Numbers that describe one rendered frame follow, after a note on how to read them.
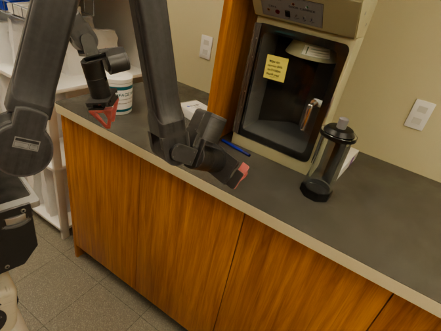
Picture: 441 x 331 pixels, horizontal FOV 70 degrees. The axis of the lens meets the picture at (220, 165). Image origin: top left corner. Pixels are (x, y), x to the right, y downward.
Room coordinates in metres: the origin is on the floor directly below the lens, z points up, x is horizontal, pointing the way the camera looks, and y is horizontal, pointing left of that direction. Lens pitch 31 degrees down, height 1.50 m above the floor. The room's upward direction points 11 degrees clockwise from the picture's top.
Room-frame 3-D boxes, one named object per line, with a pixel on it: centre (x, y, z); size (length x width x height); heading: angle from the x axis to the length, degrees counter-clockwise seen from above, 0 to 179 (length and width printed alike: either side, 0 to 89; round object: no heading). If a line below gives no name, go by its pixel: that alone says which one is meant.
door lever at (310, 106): (0.97, -0.24, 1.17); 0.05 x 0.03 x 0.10; 153
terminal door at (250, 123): (1.05, -0.16, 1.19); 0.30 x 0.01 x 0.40; 63
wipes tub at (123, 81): (1.22, 0.48, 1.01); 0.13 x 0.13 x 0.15
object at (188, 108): (1.32, 0.15, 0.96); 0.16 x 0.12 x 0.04; 51
